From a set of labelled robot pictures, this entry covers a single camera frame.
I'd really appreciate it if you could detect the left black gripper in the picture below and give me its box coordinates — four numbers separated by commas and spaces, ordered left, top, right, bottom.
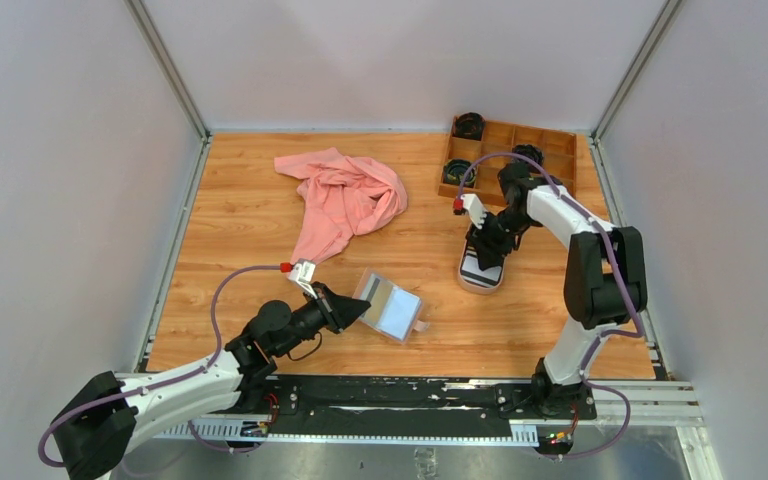
274, 281, 370, 358

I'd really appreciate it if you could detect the black coil top left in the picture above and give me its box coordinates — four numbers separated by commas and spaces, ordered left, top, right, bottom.
452, 112, 486, 141

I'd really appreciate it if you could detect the black coil bottom left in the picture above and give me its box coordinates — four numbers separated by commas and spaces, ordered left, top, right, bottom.
442, 158, 476, 188

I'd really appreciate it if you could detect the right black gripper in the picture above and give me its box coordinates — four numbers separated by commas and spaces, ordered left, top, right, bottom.
466, 208, 536, 272

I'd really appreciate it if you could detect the gold credit card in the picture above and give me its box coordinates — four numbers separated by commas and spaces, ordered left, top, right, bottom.
361, 274, 393, 327

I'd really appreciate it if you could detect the wooden compartment tray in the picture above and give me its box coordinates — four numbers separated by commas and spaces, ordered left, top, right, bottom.
437, 116, 579, 220

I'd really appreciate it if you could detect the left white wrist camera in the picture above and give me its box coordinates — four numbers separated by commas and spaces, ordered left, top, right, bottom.
287, 259, 318, 299

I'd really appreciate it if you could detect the purple cable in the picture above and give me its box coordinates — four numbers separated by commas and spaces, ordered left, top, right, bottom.
452, 152, 646, 461
38, 262, 293, 469

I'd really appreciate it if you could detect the black striped card in tray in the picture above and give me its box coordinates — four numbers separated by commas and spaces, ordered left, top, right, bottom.
458, 245, 505, 294

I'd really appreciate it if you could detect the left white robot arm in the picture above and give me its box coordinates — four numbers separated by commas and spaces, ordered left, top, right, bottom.
50, 282, 371, 479

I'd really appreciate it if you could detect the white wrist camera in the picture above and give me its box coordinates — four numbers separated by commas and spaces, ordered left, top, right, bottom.
287, 259, 318, 299
453, 194, 489, 229

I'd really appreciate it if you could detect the black coil middle right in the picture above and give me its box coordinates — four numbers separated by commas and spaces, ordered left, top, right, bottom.
511, 144, 544, 166

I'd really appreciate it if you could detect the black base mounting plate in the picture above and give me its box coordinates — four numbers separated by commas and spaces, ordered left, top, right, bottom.
224, 375, 597, 446

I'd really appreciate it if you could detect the pink cloth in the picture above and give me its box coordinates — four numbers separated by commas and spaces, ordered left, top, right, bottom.
273, 147, 409, 264

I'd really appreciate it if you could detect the pink oval card tray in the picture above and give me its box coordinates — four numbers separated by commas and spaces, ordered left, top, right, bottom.
457, 225, 505, 295

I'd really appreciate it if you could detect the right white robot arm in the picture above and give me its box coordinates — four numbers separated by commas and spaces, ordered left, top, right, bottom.
454, 161, 648, 418

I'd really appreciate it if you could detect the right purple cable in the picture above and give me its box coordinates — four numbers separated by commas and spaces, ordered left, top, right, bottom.
452, 152, 646, 461

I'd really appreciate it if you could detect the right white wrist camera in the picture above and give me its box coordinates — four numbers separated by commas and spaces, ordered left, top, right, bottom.
453, 194, 489, 229

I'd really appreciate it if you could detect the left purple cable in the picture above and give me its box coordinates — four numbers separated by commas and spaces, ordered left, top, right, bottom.
38, 262, 293, 469

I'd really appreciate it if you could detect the black coil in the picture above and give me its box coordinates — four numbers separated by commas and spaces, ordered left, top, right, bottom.
511, 144, 544, 166
442, 158, 476, 188
452, 112, 486, 141

